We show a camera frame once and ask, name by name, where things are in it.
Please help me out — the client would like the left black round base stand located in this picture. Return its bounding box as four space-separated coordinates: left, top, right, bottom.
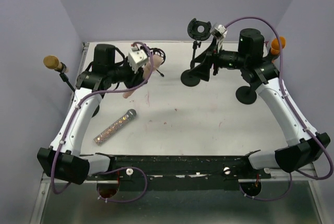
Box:
59 71 100 117

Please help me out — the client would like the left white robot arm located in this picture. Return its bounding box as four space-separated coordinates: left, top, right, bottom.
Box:
37 42 154 185

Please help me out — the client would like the pink microphone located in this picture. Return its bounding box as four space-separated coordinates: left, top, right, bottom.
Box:
126 54 163 89

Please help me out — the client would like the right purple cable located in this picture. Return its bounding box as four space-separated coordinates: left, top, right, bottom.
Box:
223 16 334 201

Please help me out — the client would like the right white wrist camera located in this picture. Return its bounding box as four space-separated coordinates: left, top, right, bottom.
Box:
210 23 228 51

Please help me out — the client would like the black tripod shock mount stand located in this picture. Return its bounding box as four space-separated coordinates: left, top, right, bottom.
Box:
149 48 166 77

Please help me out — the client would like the purple cable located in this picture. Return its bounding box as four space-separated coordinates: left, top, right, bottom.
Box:
50 41 154 204
223 16 334 201

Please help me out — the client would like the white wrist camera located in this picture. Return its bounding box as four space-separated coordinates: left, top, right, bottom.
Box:
210 23 228 51
127 47 149 73

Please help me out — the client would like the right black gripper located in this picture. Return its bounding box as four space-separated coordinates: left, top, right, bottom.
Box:
187 36 248 81

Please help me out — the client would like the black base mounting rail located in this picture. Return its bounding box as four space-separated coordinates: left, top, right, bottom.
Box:
87 155 271 192

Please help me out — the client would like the black round base shock stand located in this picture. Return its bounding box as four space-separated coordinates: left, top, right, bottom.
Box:
181 18 211 87

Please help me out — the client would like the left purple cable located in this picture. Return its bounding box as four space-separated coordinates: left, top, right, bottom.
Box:
50 41 154 204

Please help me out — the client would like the silver glitter microphone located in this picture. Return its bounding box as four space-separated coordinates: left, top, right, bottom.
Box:
93 109 137 146

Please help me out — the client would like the gold microphone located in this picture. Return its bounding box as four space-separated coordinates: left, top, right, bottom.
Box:
43 55 69 73

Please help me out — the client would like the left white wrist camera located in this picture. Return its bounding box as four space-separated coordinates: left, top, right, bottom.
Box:
127 47 149 73

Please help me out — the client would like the right black round base stand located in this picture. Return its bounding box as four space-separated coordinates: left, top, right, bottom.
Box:
235 86 257 105

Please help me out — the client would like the orange microphone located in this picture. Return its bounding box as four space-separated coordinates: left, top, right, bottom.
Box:
268 37 286 63

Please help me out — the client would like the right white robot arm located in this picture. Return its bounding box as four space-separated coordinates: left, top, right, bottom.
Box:
181 27 330 178

